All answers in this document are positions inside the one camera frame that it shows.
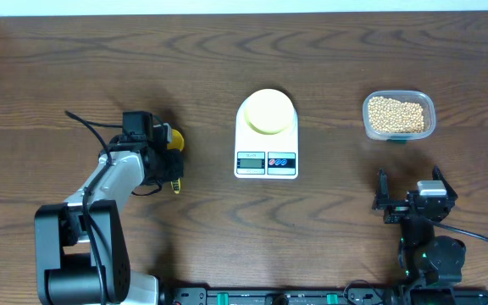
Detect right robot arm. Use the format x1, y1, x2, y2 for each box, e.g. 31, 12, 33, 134
373, 166, 466, 288

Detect soybeans in container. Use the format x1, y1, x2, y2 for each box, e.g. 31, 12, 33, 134
368, 97, 424, 133

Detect pale yellow bowl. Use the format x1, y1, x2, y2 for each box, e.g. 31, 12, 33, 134
244, 89, 296, 135

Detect white digital kitchen scale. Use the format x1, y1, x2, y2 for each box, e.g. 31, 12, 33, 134
234, 98, 299, 180

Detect left black cable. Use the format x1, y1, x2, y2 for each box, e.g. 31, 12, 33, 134
64, 110, 126, 305

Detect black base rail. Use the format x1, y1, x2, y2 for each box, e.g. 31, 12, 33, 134
158, 285, 488, 305

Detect yellow plastic measuring scoop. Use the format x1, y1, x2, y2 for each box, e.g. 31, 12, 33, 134
168, 129, 185, 194

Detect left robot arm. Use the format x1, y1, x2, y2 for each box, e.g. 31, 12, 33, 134
34, 123, 185, 304

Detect clear plastic container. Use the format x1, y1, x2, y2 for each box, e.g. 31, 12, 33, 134
363, 90, 436, 141

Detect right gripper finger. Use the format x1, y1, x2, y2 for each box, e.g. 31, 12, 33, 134
432, 165, 458, 200
374, 169, 389, 208

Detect green tape strip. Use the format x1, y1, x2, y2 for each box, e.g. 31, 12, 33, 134
387, 139, 407, 145

